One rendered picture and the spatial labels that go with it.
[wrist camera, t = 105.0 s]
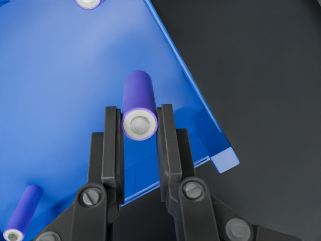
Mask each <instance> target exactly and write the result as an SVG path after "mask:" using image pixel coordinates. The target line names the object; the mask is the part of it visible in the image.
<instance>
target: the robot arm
mask: <svg viewBox="0 0 321 241"><path fill-rule="evenodd" d="M157 116H158V129H157V131H156V145H157V157H158V167H159V178H160V194H161V202H165V203H166V208H168V212H169V213H170V214H171V215H172V216H173V217H174V223H175V231H176V240H177V241H304V240H303V239H301V238H299V237H297V236H295V235H292V234H288V233H285V232H282V231H279V230H275V229H272V228H269V227H265V226H262V225H259V224H257V225H254V224H251V223H249V222H248V221H247V220H246V219H245V218H243V217H242V216H241V215H239V214H238V213H237V212H235V211H234V210H233V209H231V208H230V207H229V206H227V205H226V204H225V203H223V202H222V201H220V200H219V199H218V198H216V197H215V196H214V195H212V194H211V193H210V191H209V188H208V185H207V184H206V183H205V181H203V180H202V179H201V178H198V177H196V174H195V168H194V163H193V156H192V151H191V145H190V139H189V134H188V130H187V128H179V129H176V128H175V121H174V114H173V108H172V104H161V107H157ZM124 204H125V168H124V135H123V131H122V130H121V109H117V107H116V106H107V107H105V121H104V132H93V133H92V134H91V142H90V153H89V164H88V175H87V183H86V184H84V185H82V186H81V187H80V188H79V189H78V191H77V192H76V195H75V200H74V202H73V203H72V204H71V205H69V206H68V207H67V208H66V209H65V210H64V211H63V212H62V213H60V214H59V215H58V216H57V217H56V218H55V219H54V220H53V221H52V222H50V223H49V224H48V225H47V226H46V227H45V228H44V229H43V230H41V231H40V232H39V233H38V234H37V235H36V236H35V238H34V239H32V240H30V241H113V221H114V220H115V219H116V218H117V217H118V216H119V211H120V205H124Z"/></svg>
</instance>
